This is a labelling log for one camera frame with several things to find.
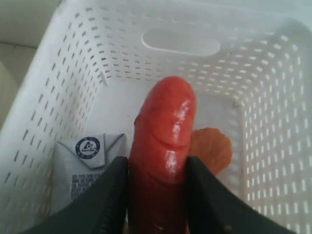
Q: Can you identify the white perforated plastic basket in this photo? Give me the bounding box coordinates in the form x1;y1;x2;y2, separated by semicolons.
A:
0;0;312;234

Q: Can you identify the red sausage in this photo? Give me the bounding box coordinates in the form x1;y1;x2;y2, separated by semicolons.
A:
128;76;196;234

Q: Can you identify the fried chicken piece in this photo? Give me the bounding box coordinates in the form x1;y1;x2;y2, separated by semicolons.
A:
188;128;233;176

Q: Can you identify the blue white milk carton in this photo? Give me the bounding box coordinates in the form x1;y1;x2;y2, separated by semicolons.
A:
51;133;127;214

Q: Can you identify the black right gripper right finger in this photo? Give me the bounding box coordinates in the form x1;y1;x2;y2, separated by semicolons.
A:
186;156;291;234

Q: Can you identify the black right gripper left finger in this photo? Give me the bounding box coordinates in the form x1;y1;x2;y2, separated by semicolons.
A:
25;156;128;234

